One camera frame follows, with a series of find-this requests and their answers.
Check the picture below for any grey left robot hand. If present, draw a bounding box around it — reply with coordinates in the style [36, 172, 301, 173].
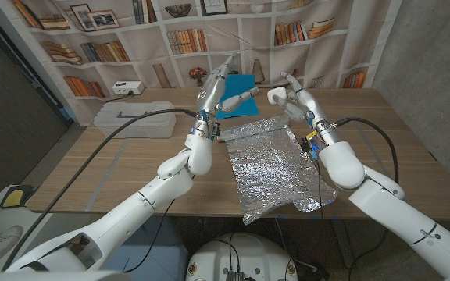
[189, 52, 260, 141]

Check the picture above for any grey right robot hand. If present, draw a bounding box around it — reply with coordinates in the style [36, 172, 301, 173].
[272, 71, 343, 146]

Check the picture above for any white AirPods case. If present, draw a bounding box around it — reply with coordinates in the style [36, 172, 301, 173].
[267, 86, 288, 105]

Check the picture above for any blue folded origami paper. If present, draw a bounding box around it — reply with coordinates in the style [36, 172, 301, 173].
[215, 73, 260, 120]

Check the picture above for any aluminum foil sheet with roll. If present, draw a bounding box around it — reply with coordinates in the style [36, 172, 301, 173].
[216, 114, 338, 226]

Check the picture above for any printed bookshelf backdrop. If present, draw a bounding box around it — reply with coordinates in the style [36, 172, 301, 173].
[0, 0, 404, 126]

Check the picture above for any clear plastic storage box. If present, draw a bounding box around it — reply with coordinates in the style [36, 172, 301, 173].
[93, 101, 177, 139]

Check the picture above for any white power strip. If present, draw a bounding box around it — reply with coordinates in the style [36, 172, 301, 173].
[112, 80, 145, 96]

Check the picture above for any grey metal table leg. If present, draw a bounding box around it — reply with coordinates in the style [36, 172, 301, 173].
[332, 219, 357, 269]

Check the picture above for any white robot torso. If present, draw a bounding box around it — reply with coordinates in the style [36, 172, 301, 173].
[185, 233, 299, 281]

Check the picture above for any dark perforated metal panel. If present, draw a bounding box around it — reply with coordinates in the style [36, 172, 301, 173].
[0, 7, 73, 204]

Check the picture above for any yellow and black pedal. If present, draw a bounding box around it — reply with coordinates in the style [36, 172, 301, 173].
[0, 184, 34, 210]

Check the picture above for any white floor platform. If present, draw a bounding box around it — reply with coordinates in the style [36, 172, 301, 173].
[0, 185, 89, 274]

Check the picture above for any white sneaker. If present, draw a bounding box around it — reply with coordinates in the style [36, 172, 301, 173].
[0, 225, 24, 254]

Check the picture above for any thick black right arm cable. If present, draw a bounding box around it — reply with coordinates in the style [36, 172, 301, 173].
[332, 116, 400, 281]

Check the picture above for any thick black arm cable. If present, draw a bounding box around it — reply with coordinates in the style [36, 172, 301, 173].
[0, 108, 199, 272]
[332, 116, 400, 281]

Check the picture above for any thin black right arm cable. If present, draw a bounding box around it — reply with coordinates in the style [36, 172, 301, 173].
[312, 155, 325, 219]

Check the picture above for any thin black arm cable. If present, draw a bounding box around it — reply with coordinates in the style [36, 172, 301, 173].
[312, 155, 325, 219]
[123, 173, 197, 274]

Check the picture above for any black power strip cord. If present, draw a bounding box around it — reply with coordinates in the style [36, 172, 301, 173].
[105, 90, 134, 104]

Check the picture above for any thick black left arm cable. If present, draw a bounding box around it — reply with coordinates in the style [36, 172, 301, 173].
[0, 108, 199, 272]

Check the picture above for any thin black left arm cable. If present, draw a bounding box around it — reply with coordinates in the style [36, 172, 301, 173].
[123, 173, 197, 274]

